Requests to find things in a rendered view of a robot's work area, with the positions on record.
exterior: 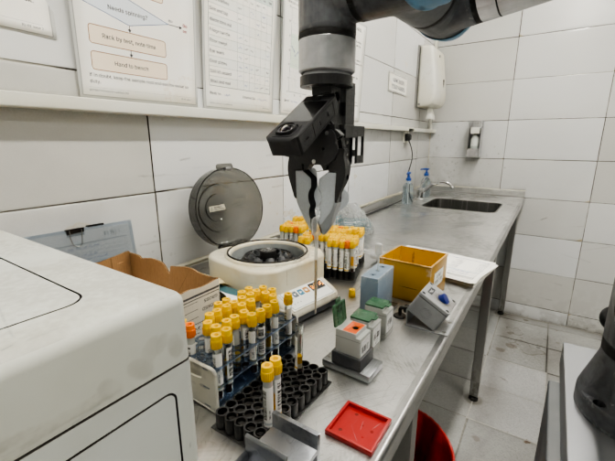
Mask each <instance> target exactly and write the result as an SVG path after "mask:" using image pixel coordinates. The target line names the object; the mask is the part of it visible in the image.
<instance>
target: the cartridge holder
mask: <svg viewBox="0 0 615 461"><path fill-rule="evenodd" d="M322 365H324V366H326V367H328V368H331V369H334V370H336V371H339V372H341V373H344V374H346V375H349V376H351V377H353V378H355V379H358V380H360V381H364V382H366V383H370V382H371V381H372V379H373V378H374V377H375V376H376V374H377V373H378V372H379V371H380V369H381V368H382V367H383V362H382V361H381V360H378V359H375V358H373V347H370V348H369V349H368V350H367V352H366V353H365V354H364V355H363V356H362V357H361V358H360V359H357V358H355V357H353V356H350V355H348V354H345V353H342V352H339V351H337V350H336V347H335V348H334V349H333V350H332V351H331V352H330V353H329V354H328V355H326V356H325V357H324V358H323V359H322Z"/></svg>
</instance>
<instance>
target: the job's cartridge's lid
mask: <svg viewBox="0 0 615 461"><path fill-rule="evenodd" d="M332 314H333V323H334V327H337V326H339V325H341V324H342V323H343V322H344V321H345V320H346V319H347V314H346V304H345V298H343V299H341V300H340V296H339V297H338V298H336V299H335V305H334V306H332Z"/></svg>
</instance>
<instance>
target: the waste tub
mask: <svg viewBox="0 0 615 461"><path fill-rule="evenodd" d="M447 260H448V253H443V252H434V251H429V250H423V249H418V248H413V247H407V246H403V245H399V246H397V247H396V248H394V249H392V250H390V251H389V252H387V253H385V254H383V255H382V256H380V263H382V264H387V265H392V266H393V267H394V280H393V296H392V297H393V298H397V299H401V300H404V301H407V302H411V303H412V302H413V301H414V299H415V298H416V297H417V295H418V294H419V293H420V292H421V291H422V289H423V288H424V287H425V286H426V285H427V284H428V283H429V282H430V283H432V284H434V285H435V286H436V287H438V288H439V289H440V290H441V291H443V290H444V288H445V279H446V270H447Z"/></svg>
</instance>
